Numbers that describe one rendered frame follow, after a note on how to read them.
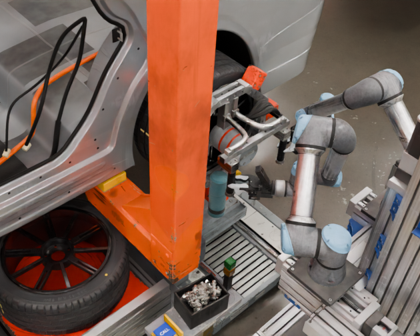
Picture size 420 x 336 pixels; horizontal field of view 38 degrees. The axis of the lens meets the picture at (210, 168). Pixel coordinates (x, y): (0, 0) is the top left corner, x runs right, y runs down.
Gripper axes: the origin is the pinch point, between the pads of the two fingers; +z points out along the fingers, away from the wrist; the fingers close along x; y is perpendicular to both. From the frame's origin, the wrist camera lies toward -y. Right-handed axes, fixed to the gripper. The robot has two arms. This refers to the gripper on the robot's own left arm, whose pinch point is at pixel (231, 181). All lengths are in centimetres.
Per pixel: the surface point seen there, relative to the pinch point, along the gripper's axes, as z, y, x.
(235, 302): -6, 38, -38
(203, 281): 9.4, 29.0, -34.4
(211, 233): 6, 68, 26
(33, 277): 92, 56, -21
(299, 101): -54, 83, 172
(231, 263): -2.3, 16.9, -32.6
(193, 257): 14.5, 19.9, -28.6
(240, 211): -10, 66, 42
